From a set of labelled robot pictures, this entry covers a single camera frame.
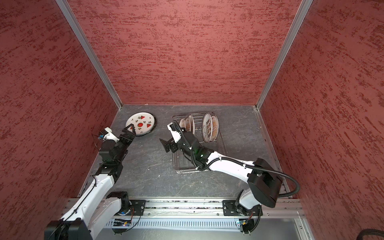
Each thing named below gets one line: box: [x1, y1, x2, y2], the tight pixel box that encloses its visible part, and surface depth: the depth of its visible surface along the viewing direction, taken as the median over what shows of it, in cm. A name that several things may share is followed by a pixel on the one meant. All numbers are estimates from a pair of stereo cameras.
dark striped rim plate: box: [136, 111, 157, 136], surface depth 109 cm
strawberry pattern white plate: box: [125, 111, 157, 136], surface depth 109 cm
